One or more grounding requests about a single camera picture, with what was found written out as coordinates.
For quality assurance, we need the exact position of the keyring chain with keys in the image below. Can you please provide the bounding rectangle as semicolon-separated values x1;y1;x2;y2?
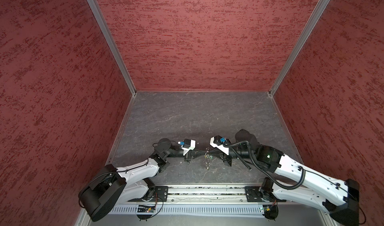
203;148;212;170

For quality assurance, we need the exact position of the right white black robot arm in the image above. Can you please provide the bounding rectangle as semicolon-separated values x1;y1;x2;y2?
210;129;367;226

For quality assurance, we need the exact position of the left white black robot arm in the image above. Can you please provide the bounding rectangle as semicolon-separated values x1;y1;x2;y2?
78;138;206;222

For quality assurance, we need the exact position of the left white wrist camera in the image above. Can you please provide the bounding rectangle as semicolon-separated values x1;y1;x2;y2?
178;139;196;156

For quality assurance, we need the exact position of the aluminium front rail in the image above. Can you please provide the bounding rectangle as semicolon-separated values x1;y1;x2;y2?
86;183;319;204

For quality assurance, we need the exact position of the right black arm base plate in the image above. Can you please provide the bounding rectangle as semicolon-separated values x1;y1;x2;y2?
245;186;277;203

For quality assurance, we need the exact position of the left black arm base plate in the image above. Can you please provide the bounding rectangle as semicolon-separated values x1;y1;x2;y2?
130;186;169;203

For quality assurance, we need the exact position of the white slotted cable duct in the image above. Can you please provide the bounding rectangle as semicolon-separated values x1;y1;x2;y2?
108;204;265;218

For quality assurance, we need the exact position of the left aluminium corner post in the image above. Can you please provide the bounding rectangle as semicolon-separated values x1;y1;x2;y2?
87;0;137;97

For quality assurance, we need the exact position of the aluminium corner post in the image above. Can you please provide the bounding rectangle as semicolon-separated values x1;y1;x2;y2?
269;0;331;98
87;0;137;97

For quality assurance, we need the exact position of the right aluminium corner post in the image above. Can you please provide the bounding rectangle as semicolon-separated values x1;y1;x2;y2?
269;0;331;98

